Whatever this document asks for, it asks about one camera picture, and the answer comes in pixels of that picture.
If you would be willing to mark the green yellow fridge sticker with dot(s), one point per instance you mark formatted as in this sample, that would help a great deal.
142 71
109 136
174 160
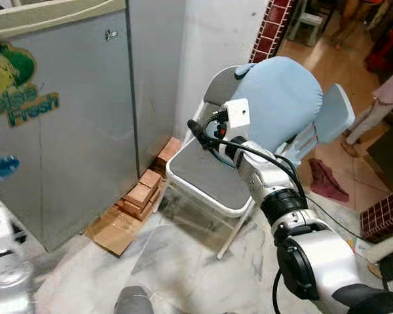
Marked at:
10 72

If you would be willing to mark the metal fridge lock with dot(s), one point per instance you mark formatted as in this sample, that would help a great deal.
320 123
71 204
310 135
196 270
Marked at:
111 34

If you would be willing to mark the dark red cloth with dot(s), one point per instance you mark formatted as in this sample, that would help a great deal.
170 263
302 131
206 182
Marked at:
327 183

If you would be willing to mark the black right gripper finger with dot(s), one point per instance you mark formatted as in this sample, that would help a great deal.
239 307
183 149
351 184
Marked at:
200 134

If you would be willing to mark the brown cardboard sheet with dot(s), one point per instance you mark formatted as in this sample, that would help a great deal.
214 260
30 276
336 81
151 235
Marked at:
114 232

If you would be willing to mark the dark cabinet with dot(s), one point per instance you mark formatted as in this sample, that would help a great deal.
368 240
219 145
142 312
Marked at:
390 150

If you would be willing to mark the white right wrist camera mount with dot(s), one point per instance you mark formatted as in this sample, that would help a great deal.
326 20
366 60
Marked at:
237 112

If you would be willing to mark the light blue plastic chair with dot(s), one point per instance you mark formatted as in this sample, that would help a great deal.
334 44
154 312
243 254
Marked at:
337 111

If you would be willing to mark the bare-legged person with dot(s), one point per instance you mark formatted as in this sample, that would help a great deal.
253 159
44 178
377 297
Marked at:
350 16

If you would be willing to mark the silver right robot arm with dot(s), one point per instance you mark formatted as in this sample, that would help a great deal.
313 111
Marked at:
314 261

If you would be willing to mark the red brick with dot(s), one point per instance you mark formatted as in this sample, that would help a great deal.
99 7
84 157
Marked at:
137 199
150 179
170 150

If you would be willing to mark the person in pink trousers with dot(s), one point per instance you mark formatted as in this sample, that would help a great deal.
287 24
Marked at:
380 104

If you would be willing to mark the red plastic stool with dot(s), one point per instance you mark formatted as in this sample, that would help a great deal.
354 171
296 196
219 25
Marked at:
388 49

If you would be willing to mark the grey robot knee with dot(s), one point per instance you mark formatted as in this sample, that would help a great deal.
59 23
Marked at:
134 301

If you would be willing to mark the grey fridge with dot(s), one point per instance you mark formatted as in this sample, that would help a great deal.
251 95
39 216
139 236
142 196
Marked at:
72 131

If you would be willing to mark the white folding chair grey seat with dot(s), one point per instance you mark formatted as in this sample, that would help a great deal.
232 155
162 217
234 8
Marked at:
203 176

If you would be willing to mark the pale green plastic chair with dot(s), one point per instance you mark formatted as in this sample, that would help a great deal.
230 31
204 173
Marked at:
308 16

